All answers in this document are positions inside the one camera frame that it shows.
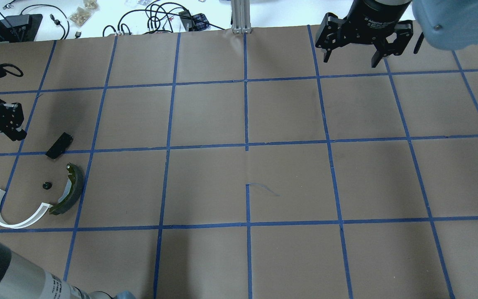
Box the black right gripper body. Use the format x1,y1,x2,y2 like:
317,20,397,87
315,0,413,54

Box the small black bearing gear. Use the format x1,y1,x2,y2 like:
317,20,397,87
42,181,53,190

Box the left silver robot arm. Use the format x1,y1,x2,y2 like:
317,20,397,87
0,100,110,299

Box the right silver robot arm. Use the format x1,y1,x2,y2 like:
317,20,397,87
315,0,478,68

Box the black brake pad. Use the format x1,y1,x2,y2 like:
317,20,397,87
45,132,73,160

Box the green curved brake shoe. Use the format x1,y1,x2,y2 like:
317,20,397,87
48,163,85,216

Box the black monitor stand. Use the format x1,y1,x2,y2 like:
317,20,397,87
0,15,43,42

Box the white curved plastic bracket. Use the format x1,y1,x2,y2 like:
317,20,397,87
0,189,53,230

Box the aluminium frame post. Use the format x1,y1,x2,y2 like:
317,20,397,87
231,0,252,34

